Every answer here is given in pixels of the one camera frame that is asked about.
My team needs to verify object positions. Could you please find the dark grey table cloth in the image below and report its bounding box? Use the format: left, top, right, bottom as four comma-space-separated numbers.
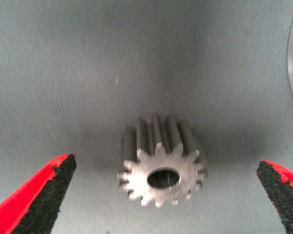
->
0, 0, 293, 234

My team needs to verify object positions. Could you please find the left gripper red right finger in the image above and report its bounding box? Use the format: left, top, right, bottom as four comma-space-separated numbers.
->
255, 159, 293, 234

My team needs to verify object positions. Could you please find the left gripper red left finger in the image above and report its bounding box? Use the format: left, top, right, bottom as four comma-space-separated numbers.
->
0, 153, 77, 234

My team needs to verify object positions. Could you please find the steel spur gear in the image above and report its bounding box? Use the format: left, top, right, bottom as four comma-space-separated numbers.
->
117, 112, 209, 208

